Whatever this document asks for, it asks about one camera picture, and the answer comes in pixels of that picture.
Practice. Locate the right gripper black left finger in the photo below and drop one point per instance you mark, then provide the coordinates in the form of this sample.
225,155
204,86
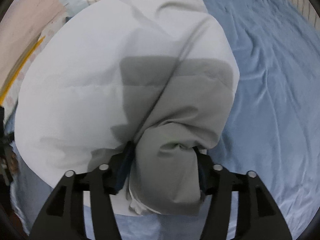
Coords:
62,215

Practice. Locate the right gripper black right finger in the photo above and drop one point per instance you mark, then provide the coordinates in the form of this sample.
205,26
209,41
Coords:
258,216

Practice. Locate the light grey puffer jacket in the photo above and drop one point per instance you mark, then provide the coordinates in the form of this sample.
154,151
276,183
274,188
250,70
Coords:
159,73

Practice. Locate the blue bed sheet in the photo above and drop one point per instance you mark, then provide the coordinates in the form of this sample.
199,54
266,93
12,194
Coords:
272,128

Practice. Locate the pink padded headboard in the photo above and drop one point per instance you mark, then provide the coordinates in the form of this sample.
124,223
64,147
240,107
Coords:
23,22

